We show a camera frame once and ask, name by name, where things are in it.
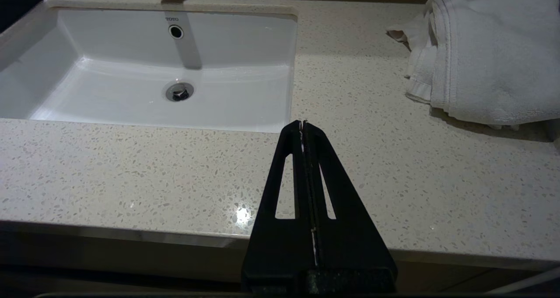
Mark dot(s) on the white folded towel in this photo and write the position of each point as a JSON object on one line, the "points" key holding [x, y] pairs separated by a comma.
{"points": [[494, 57]]}

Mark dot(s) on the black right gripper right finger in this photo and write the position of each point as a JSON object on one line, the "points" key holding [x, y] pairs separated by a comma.
{"points": [[350, 245]]}

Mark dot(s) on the chrome sink drain stopper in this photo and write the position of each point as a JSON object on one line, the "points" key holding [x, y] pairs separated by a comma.
{"points": [[179, 92]]}

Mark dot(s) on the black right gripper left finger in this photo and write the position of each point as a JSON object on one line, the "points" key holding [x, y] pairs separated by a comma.
{"points": [[271, 245]]}

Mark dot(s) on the white ceramic sink basin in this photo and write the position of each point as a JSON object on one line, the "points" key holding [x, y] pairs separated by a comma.
{"points": [[131, 101]]}

